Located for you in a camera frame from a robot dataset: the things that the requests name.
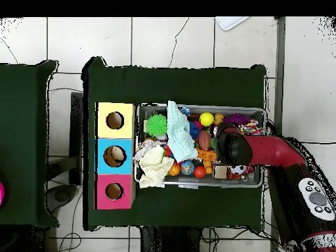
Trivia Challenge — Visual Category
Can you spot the mint green waffle cloth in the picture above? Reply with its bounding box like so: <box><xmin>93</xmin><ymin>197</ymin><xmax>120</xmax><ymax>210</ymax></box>
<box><xmin>166</xmin><ymin>100</ymin><xmax>199</xmax><ymax>163</ymax></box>

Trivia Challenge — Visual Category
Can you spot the cream waffle cloth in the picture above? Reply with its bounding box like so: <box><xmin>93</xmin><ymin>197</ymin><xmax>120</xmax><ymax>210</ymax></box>
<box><xmin>138</xmin><ymin>145</ymin><xmax>175</xmax><ymax>189</ymax></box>

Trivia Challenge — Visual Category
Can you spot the clear mesh bin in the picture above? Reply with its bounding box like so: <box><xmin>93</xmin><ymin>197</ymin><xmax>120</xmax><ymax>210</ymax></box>
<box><xmin>134</xmin><ymin>102</ymin><xmax>267</xmax><ymax>189</ymax></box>

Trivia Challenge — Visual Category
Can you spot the wooden box with three holes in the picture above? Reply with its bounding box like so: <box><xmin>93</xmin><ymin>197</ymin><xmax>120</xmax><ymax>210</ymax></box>
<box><xmin>94</xmin><ymin>102</ymin><xmax>137</xmax><ymax>210</ymax></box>

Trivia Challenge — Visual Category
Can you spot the plain green spiky ball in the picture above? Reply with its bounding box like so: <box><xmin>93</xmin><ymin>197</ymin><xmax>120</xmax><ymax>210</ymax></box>
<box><xmin>145</xmin><ymin>113</ymin><xmax>168</xmax><ymax>138</ymax></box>

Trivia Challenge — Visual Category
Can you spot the brown toy football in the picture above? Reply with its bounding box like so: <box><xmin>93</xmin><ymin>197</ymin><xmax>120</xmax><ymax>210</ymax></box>
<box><xmin>198</xmin><ymin>129</ymin><xmax>211</xmax><ymax>151</ymax></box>

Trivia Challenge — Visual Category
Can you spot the orange plastic toy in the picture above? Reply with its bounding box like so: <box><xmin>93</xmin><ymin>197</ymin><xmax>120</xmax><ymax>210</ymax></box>
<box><xmin>195</xmin><ymin>148</ymin><xmax>218</xmax><ymax>162</ymax></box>

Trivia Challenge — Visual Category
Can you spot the smooth yellow ball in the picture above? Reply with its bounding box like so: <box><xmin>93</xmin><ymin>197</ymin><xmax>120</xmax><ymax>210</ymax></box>
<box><xmin>199</xmin><ymin>112</ymin><xmax>215</xmax><ymax>127</ymax></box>

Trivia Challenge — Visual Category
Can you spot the smooth orange ball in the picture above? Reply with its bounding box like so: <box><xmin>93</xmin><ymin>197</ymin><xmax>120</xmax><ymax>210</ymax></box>
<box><xmin>193</xmin><ymin>165</ymin><xmax>207</xmax><ymax>179</ymax></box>

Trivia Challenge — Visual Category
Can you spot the dark green tablecloth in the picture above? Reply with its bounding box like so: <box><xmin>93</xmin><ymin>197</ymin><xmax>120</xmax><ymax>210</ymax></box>
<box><xmin>82</xmin><ymin>56</ymin><xmax>268</xmax><ymax>232</ymax></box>

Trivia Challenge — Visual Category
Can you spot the purple spiky toy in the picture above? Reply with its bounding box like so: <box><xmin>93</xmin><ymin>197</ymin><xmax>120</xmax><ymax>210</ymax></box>
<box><xmin>223</xmin><ymin>113</ymin><xmax>250</xmax><ymax>125</ymax></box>

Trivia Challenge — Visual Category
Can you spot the small soccer ball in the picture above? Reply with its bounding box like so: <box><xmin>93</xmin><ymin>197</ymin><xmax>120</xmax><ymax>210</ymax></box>
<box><xmin>230</xmin><ymin>164</ymin><xmax>247</xmax><ymax>176</ymax></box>

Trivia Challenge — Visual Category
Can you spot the multicoloured patterned cloth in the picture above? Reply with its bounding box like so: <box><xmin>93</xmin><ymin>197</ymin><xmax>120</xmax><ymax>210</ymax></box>
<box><xmin>240</xmin><ymin>119</ymin><xmax>263</xmax><ymax>136</ymax></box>

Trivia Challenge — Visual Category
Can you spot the grey round base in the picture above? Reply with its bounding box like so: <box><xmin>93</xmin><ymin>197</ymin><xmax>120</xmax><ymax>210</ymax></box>
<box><xmin>46</xmin><ymin>184</ymin><xmax>77</xmax><ymax>214</ymax></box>

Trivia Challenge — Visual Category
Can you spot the white flat board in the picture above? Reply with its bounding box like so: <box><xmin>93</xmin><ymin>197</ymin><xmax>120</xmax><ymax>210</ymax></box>
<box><xmin>214</xmin><ymin>16</ymin><xmax>250</xmax><ymax>32</ymax></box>

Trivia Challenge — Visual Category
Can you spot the thin floor cable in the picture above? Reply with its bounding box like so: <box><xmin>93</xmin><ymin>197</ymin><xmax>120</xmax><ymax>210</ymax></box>
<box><xmin>167</xmin><ymin>17</ymin><xmax>190</xmax><ymax>68</ymax></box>

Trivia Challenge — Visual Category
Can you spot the grey metal rail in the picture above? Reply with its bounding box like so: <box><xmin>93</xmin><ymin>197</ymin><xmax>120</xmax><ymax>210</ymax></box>
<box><xmin>270</xmin><ymin>16</ymin><xmax>286</xmax><ymax>252</ymax></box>

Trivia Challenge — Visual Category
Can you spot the black cable with connector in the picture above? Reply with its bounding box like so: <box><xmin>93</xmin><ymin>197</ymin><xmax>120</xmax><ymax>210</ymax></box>
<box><xmin>299</xmin><ymin>140</ymin><xmax>336</xmax><ymax>145</ymax></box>

